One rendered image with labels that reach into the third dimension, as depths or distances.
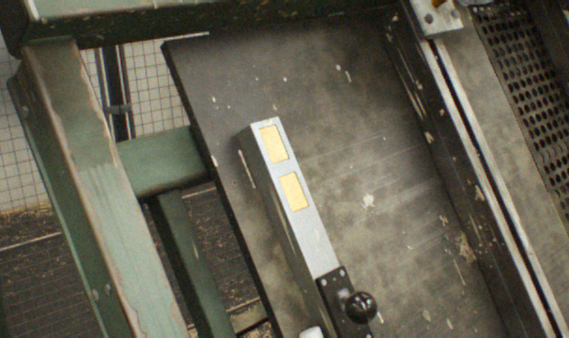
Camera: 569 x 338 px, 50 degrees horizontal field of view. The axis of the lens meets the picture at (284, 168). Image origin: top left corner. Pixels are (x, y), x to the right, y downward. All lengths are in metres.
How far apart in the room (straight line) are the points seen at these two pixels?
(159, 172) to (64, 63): 0.19
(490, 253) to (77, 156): 0.68
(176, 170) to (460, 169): 0.48
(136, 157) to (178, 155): 0.06
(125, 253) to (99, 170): 0.10
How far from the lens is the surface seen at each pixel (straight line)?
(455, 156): 1.06
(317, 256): 0.82
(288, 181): 0.82
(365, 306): 0.70
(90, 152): 0.70
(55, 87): 0.72
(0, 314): 1.57
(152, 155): 0.82
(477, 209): 1.06
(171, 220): 0.83
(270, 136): 0.83
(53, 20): 0.70
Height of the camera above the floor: 1.93
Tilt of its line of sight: 20 degrees down
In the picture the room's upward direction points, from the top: 3 degrees counter-clockwise
